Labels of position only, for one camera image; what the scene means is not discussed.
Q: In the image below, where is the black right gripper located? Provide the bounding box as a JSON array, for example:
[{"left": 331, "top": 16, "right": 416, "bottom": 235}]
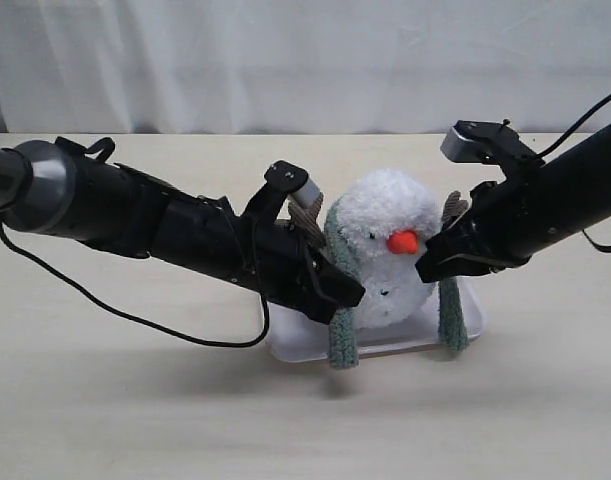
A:
[{"left": 415, "top": 179, "right": 540, "bottom": 283}]

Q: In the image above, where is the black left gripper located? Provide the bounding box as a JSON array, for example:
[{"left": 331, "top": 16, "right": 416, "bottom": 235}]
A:
[{"left": 229, "top": 215, "right": 365, "bottom": 324}]

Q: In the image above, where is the green knitted scarf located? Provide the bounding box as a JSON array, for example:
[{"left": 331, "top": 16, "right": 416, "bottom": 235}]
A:
[{"left": 324, "top": 191, "right": 470, "bottom": 370}]

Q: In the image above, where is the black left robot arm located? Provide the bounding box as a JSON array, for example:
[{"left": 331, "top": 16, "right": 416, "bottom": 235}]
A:
[{"left": 0, "top": 137, "right": 365, "bottom": 324}]

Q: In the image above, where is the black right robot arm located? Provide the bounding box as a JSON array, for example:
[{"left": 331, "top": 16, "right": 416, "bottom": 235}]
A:
[{"left": 416, "top": 120, "right": 611, "bottom": 283}]

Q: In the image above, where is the white plush snowman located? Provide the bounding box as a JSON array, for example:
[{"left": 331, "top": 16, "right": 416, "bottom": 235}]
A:
[{"left": 277, "top": 168, "right": 470, "bottom": 331}]

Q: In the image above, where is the white rectangular tray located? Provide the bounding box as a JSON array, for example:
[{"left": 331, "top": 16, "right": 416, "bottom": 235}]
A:
[{"left": 265, "top": 277, "right": 486, "bottom": 363}]

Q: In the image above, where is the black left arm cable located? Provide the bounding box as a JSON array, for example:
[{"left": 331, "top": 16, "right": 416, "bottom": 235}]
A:
[{"left": 0, "top": 134, "right": 274, "bottom": 349}]

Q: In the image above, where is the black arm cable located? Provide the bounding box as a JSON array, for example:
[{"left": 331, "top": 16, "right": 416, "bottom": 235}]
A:
[
  {"left": 0, "top": 134, "right": 274, "bottom": 349},
  {"left": 532, "top": 82, "right": 611, "bottom": 255}
]

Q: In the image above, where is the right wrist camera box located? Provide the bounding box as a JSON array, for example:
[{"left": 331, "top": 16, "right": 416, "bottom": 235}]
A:
[{"left": 440, "top": 120, "right": 545, "bottom": 178}]

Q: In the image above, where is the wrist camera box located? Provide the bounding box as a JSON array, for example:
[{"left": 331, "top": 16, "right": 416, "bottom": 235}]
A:
[
  {"left": 242, "top": 159, "right": 322, "bottom": 224},
  {"left": 440, "top": 120, "right": 545, "bottom": 178}
]

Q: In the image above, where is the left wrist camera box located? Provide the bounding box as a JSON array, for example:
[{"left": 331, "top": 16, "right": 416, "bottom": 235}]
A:
[{"left": 242, "top": 159, "right": 322, "bottom": 224}]

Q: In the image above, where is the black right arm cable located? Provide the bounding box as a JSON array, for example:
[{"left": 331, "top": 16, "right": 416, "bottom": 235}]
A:
[{"left": 532, "top": 82, "right": 611, "bottom": 255}]

